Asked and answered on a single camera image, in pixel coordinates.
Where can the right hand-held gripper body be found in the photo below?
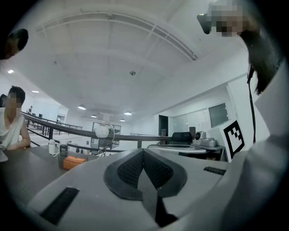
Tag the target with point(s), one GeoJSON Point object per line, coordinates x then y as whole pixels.
{"type": "Point", "coordinates": [233, 139]}

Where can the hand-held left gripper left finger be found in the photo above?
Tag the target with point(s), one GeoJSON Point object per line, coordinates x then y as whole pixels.
{"type": "Point", "coordinates": [128, 171]}

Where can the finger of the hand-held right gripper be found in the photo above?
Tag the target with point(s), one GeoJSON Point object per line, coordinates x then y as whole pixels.
{"type": "Point", "coordinates": [180, 150]}

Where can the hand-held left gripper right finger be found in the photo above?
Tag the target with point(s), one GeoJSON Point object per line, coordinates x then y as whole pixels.
{"type": "Point", "coordinates": [159, 171]}

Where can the orange tissue pack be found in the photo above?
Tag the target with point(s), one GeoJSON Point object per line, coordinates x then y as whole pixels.
{"type": "Point", "coordinates": [73, 163]}

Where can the black office chair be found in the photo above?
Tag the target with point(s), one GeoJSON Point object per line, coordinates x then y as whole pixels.
{"type": "Point", "coordinates": [181, 137]}

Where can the brass desk lamp globe shade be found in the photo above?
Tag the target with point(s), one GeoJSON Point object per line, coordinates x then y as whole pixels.
{"type": "Point", "coordinates": [101, 131]}

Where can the person's white shirt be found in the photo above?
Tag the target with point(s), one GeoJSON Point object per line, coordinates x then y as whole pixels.
{"type": "Point", "coordinates": [274, 106]}

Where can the black metal railing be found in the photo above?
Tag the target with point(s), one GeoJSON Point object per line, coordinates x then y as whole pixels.
{"type": "Point", "coordinates": [90, 133]}

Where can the black bottle with white lid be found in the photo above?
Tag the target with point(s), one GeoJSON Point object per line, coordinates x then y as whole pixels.
{"type": "Point", "coordinates": [63, 150]}

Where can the ceiling smoke detector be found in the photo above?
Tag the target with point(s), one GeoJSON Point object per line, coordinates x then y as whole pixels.
{"type": "Point", "coordinates": [132, 72]}

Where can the white ceiling track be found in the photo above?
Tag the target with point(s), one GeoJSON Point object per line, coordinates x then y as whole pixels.
{"type": "Point", "coordinates": [158, 30]}

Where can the grey wall panel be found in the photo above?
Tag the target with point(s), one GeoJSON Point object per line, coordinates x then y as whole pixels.
{"type": "Point", "coordinates": [218, 115]}

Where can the black head-mounted camera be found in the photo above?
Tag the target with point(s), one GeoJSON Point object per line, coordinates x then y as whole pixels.
{"type": "Point", "coordinates": [204, 23]}

